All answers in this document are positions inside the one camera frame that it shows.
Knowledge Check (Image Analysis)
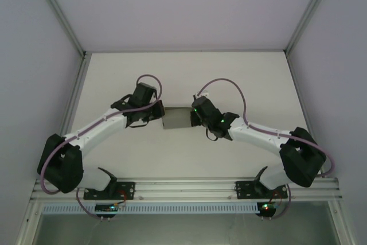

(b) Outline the grey cardboard paper box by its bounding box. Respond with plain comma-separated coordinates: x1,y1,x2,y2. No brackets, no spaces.
161,106,193,130

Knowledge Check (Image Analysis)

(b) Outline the aluminium left table edge rail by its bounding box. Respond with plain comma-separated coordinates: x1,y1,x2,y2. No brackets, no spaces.
58,52,92,137

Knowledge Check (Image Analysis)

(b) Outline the aluminium table edge rail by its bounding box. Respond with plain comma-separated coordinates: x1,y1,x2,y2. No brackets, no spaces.
58,52,92,137
285,51,313,131

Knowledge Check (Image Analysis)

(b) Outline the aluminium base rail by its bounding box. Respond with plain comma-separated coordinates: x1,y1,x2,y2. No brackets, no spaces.
30,177,343,200

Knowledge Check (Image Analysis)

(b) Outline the aluminium right table edge rail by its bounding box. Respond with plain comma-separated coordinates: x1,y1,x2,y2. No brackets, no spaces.
285,51,313,131

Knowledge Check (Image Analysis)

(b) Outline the white slotted cable duct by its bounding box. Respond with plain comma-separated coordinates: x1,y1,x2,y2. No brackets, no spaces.
42,202,259,214

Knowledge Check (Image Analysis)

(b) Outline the aluminium left frame post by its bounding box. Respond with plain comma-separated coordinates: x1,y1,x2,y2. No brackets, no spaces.
30,0,87,56

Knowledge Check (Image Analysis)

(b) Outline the aluminium frame post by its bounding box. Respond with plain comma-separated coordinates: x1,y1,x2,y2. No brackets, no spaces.
285,0,336,54
30,0,87,56

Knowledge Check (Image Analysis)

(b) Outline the aluminium right frame post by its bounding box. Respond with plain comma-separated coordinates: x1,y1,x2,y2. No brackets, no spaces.
285,0,336,54

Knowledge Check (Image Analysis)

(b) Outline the aluminium left frame leg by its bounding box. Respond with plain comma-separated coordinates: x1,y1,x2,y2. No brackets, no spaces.
14,200,44,245

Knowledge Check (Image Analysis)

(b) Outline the aluminium frame leg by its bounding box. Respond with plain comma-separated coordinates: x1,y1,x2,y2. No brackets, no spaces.
328,199,355,245
14,200,44,245

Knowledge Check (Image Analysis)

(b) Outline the aluminium right frame leg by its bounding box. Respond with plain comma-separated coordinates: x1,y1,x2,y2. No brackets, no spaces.
328,199,355,245

